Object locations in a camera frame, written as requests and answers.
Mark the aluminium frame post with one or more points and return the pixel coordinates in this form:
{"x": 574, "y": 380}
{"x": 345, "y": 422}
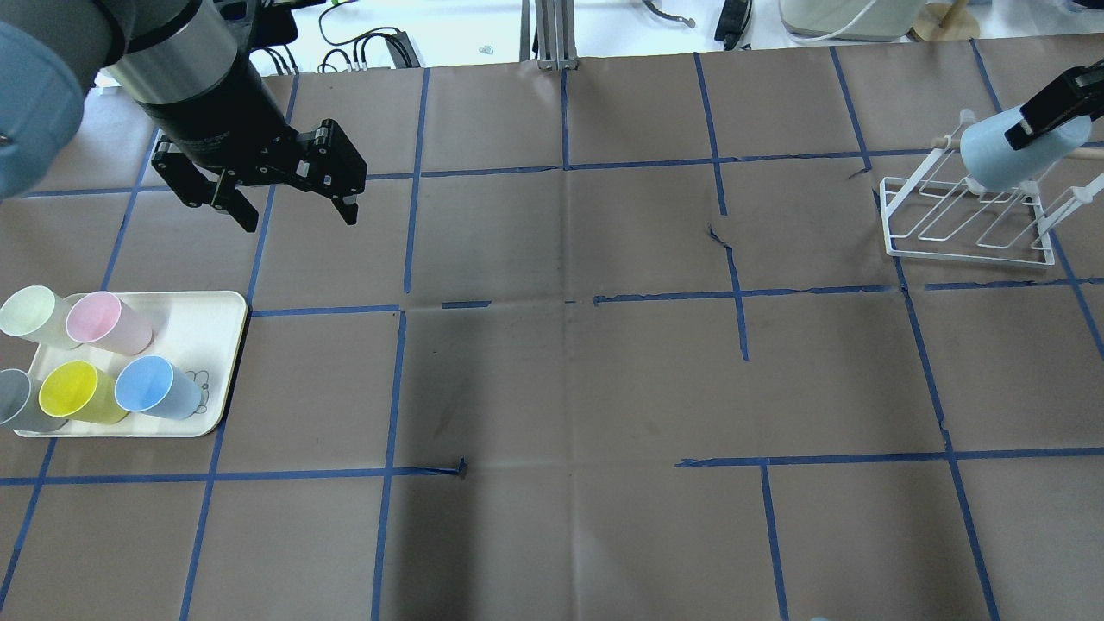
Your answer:
{"x": 547, "y": 34}

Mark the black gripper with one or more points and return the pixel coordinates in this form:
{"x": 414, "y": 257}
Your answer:
{"x": 217, "y": 123}

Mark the pale green cup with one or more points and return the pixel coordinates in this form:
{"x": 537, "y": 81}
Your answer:
{"x": 36, "y": 314}

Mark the wooden stand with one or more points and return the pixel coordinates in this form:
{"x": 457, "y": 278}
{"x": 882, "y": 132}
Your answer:
{"x": 949, "y": 21}

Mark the pink cup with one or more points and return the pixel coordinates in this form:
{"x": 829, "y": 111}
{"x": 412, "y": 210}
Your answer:
{"x": 103, "y": 320}

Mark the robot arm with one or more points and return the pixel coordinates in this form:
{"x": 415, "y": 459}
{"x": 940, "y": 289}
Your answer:
{"x": 181, "y": 63}

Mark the white wire cup rack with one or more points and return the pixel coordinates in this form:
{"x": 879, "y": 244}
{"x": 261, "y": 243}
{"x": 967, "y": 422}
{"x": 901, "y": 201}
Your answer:
{"x": 939, "y": 212}

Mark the grey cup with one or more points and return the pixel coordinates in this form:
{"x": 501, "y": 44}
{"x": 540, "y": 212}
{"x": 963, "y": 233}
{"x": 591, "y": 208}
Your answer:
{"x": 20, "y": 409}

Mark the cream plastic tray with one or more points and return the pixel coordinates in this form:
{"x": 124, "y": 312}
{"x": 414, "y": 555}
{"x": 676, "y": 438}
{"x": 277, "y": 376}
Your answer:
{"x": 200, "y": 332}

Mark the pale blue plastic cup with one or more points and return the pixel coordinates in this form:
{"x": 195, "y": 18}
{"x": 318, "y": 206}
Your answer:
{"x": 997, "y": 166}

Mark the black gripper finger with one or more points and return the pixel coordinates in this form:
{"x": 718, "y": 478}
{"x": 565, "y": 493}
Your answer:
{"x": 1075, "y": 92}

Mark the yellow cup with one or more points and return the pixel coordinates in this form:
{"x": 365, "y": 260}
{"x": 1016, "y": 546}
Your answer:
{"x": 79, "y": 391}

